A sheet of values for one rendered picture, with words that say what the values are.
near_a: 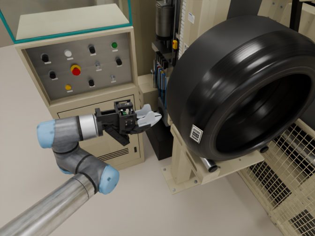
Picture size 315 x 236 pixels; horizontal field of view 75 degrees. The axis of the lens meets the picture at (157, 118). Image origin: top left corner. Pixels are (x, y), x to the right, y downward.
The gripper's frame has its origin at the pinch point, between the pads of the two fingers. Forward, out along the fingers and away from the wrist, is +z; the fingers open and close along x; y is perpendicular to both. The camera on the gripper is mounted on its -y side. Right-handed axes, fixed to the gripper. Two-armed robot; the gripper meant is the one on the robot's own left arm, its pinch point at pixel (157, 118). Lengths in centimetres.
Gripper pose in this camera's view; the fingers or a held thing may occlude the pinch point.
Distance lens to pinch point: 69.8
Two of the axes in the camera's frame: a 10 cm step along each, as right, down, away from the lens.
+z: 9.3, -1.8, 3.3
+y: 1.1, -7.1, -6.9
